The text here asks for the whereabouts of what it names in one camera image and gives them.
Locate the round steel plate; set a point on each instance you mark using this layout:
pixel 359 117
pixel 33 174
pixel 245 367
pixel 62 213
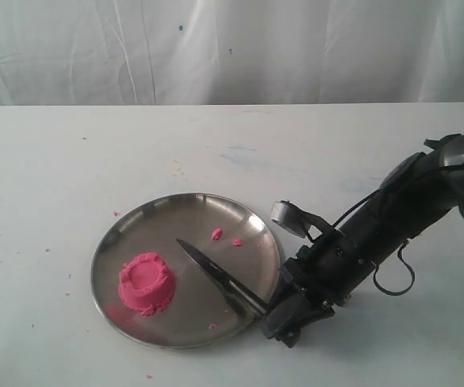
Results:
pixel 199 313

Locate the pink putty lump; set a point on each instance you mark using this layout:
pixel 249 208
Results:
pixel 146 284

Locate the white backdrop curtain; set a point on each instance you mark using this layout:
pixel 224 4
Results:
pixel 230 52

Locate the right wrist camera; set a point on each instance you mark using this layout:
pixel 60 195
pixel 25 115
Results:
pixel 298 222

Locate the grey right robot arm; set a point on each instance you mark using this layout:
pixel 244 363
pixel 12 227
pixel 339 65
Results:
pixel 416 194

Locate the pink sand lump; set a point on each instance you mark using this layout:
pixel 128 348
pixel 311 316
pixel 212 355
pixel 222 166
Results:
pixel 217 233

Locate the black knife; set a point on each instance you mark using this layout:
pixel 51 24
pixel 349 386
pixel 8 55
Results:
pixel 228 285

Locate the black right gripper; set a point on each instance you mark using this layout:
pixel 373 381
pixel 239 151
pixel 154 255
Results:
pixel 337 262

